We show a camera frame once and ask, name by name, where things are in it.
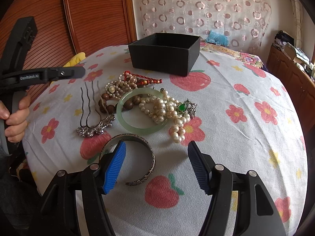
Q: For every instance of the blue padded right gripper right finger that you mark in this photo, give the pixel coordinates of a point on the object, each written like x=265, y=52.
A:
x=200, y=167

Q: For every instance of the silver rhinestone hair comb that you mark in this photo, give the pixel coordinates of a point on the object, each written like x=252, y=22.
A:
x=95, y=116

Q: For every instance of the green jade bangle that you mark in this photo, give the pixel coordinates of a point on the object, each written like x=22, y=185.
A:
x=131, y=129

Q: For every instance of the wooden side cabinet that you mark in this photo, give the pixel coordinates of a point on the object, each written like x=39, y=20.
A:
x=298, y=85

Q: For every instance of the yellow plush toy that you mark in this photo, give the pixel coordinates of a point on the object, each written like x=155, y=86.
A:
x=75, y=60

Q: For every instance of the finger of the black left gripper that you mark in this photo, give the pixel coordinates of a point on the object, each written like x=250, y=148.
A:
x=60, y=73

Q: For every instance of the white floral strawberry bedsheet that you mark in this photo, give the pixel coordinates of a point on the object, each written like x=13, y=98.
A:
x=244, y=119

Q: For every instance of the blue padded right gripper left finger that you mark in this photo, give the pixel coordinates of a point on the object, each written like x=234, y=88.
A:
x=113, y=166

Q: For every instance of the black square jewelry box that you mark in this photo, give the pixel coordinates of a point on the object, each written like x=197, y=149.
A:
x=168, y=53

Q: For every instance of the pink circle pattern curtain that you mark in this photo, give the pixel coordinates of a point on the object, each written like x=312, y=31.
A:
x=242, y=22

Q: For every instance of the person's left hand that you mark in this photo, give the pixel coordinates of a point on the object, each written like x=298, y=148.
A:
x=17, y=122

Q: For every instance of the wooden headboard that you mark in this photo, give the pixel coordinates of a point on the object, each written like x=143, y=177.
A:
x=68, y=27

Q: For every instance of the blue plastic bag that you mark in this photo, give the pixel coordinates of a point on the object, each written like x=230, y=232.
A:
x=218, y=39

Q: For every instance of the floral quilt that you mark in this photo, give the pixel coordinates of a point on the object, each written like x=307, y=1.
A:
x=241, y=56

